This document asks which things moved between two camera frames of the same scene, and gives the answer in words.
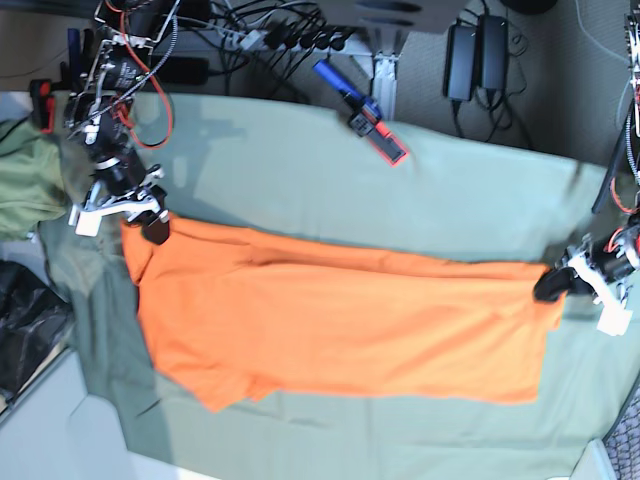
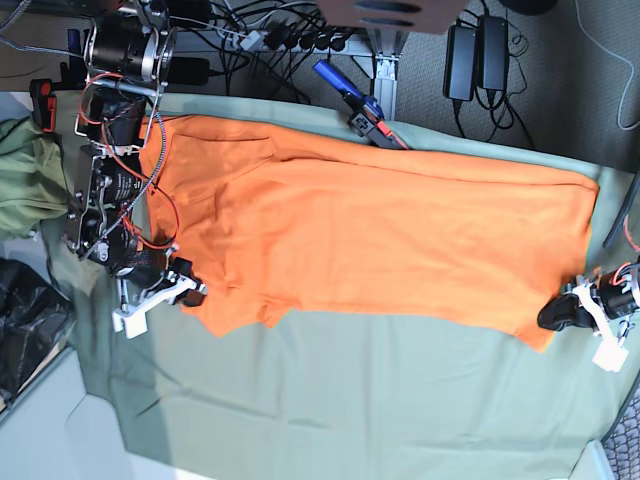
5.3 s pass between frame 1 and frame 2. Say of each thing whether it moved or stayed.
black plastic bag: stayed
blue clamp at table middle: stayed
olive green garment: stayed
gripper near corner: moved
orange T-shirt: moved
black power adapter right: stayed
